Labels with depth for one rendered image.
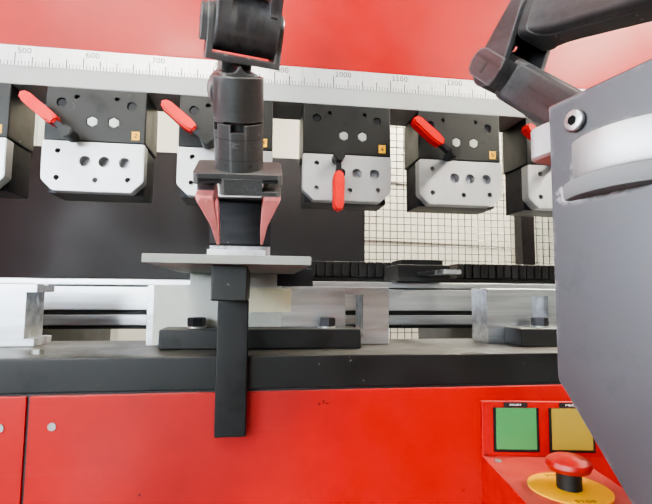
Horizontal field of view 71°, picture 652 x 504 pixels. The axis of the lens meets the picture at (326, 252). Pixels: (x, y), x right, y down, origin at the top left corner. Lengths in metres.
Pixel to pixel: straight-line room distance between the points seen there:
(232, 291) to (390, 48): 0.54
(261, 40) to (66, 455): 0.55
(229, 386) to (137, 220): 0.79
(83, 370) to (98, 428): 0.08
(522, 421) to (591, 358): 0.38
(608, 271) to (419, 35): 0.75
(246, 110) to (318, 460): 0.46
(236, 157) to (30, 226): 0.95
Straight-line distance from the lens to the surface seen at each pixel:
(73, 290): 1.09
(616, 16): 0.67
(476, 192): 0.85
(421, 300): 1.08
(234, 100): 0.53
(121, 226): 1.35
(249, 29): 0.53
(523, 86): 0.69
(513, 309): 0.87
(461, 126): 0.87
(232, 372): 0.63
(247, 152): 0.54
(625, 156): 0.20
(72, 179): 0.81
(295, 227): 1.30
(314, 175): 0.77
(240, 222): 0.78
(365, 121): 0.82
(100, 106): 0.84
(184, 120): 0.76
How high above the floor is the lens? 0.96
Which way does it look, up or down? 5 degrees up
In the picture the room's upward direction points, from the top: straight up
